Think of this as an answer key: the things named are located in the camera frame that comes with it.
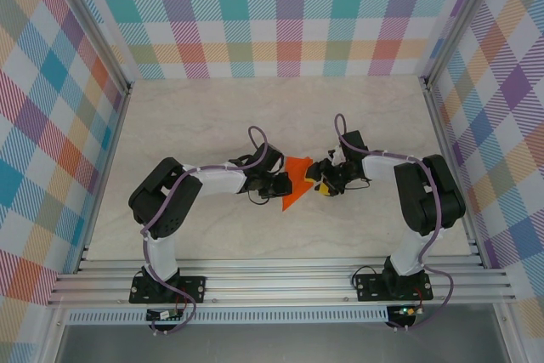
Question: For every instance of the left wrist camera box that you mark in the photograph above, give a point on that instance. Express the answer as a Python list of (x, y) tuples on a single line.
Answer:
[(281, 161)]

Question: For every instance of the aluminium frame post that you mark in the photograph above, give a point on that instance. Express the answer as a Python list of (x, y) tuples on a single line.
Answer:
[(458, 18), (100, 31)]

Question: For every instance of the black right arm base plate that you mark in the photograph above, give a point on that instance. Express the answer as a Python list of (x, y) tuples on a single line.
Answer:
[(370, 288)]

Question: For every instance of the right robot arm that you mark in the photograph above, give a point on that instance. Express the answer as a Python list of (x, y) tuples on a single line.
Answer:
[(421, 197)]

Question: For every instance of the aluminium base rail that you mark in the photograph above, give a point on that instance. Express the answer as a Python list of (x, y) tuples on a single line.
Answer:
[(276, 282)]

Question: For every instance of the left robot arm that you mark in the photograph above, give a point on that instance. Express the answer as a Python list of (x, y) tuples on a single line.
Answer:
[(221, 178)]

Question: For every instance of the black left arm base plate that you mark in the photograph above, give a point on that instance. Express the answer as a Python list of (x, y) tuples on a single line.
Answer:
[(191, 288)]

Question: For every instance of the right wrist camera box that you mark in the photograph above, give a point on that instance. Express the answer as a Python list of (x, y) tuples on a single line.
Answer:
[(334, 156)]

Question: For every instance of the aluminium side rail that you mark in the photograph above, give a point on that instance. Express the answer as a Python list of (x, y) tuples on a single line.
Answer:
[(112, 146), (446, 146)]

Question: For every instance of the orange paper sheet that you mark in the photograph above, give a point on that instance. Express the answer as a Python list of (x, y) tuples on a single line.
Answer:
[(297, 180)]

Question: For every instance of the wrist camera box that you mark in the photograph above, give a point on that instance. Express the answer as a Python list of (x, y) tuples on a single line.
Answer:
[(281, 161), (334, 156)]

